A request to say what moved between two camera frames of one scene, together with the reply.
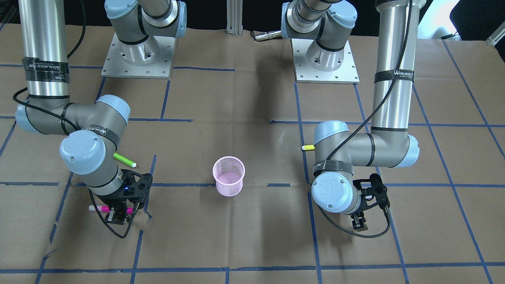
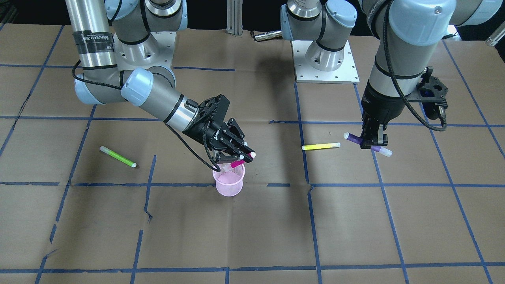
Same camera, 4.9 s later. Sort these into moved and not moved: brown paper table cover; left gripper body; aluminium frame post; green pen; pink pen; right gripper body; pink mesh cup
Moved: right gripper body; left gripper body; pink pen
Not moved: pink mesh cup; green pen; brown paper table cover; aluminium frame post
